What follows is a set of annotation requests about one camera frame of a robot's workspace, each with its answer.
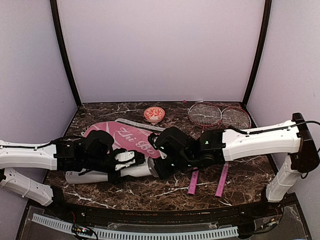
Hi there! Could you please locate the white shuttlecock tube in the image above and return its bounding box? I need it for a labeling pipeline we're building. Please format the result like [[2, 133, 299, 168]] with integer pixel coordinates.
[[65, 157, 159, 185]]

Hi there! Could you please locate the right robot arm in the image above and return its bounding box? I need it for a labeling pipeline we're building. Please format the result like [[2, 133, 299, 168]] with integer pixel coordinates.
[[148, 113, 320, 217]]

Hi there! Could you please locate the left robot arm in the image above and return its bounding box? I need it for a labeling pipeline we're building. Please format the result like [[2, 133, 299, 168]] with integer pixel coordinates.
[[0, 130, 146, 218]]

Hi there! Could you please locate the left red badminton racket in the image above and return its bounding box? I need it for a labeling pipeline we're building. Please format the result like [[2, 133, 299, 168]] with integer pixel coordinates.
[[187, 102, 222, 195]]

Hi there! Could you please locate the red badminton racket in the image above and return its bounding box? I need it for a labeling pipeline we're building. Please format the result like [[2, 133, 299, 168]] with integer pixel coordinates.
[[214, 106, 252, 199], [187, 102, 222, 195]]

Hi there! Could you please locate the right red badminton racket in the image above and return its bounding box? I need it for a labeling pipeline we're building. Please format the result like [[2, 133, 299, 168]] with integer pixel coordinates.
[[214, 106, 252, 199]]

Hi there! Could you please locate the pink racket bag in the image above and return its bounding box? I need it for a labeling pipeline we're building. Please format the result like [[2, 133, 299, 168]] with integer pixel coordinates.
[[83, 121, 161, 159]]

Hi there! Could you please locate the red white patterned bowl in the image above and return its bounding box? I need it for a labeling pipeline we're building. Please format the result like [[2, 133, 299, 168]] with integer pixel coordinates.
[[143, 106, 165, 123]]

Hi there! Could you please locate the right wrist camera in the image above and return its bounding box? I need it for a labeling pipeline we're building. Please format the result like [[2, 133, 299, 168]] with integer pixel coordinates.
[[147, 132, 161, 149]]

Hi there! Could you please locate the white cable tray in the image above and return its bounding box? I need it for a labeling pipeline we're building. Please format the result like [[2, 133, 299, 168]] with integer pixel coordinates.
[[31, 213, 239, 240]]

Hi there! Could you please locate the left black frame post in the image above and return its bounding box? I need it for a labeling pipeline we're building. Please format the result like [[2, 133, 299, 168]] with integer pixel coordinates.
[[49, 0, 82, 108]]

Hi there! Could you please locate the black frame post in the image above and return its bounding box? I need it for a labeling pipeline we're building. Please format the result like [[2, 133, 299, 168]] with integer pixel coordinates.
[[241, 0, 272, 109], [49, 0, 82, 108]]

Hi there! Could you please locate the right black frame post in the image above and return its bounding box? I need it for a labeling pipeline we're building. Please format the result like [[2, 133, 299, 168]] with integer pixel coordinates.
[[241, 0, 272, 109]]

